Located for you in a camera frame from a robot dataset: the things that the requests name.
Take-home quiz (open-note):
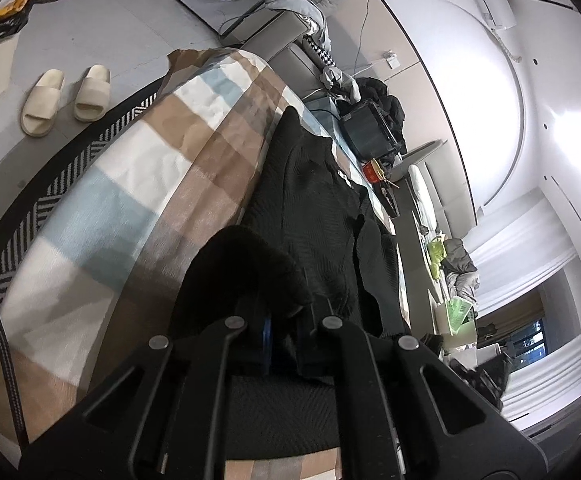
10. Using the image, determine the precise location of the white pillow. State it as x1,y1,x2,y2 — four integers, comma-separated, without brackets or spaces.
408,164,439,231

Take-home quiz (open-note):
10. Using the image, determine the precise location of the green toy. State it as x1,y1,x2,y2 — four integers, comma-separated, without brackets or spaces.
428,237,449,279

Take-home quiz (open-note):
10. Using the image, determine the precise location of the black knit sweater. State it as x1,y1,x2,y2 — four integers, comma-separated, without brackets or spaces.
168,105,411,466

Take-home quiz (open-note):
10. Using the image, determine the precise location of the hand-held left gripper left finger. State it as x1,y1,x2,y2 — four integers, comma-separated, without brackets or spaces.
18,292,276,480

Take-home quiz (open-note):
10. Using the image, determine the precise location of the grey jacket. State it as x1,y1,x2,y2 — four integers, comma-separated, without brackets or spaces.
443,237,482,303

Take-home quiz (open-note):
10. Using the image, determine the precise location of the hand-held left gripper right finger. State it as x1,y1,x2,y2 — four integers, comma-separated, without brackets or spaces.
295,295,546,480

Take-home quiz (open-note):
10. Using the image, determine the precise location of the beige slipper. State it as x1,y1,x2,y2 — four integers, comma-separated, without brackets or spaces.
74,64,112,122
20,69,66,137

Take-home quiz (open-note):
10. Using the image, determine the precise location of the white curtain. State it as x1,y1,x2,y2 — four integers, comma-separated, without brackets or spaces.
471,187,581,426

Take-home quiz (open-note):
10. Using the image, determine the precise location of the black jacket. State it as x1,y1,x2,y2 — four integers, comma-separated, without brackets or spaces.
353,76,407,153

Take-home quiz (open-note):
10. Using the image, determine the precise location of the window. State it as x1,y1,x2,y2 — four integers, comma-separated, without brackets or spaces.
508,317,549,366

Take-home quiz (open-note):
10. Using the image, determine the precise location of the tray with food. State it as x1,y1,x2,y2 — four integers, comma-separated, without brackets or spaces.
378,180,401,218

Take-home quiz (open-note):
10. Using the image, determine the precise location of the checkered tablecloth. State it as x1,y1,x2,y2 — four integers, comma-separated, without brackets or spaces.
0,47,406,480

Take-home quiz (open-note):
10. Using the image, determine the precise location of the houndstooth cushion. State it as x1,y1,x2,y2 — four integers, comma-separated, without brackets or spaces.
303,35,339,68

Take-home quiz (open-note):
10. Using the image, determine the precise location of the green plastic bag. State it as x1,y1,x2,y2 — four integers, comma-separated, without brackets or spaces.
448,297,476,334

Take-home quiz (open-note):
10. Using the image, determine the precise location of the grey sofa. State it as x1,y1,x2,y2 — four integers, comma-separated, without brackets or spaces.
218,0,354,96

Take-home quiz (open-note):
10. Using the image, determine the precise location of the striped rug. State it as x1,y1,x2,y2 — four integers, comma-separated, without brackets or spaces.
0,77,171,378

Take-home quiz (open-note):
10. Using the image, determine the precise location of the light blue garment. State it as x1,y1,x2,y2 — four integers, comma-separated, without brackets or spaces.
265,0,329,46

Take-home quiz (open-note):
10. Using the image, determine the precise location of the grey garment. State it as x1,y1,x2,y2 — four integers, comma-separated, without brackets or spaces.
321,65,361,103

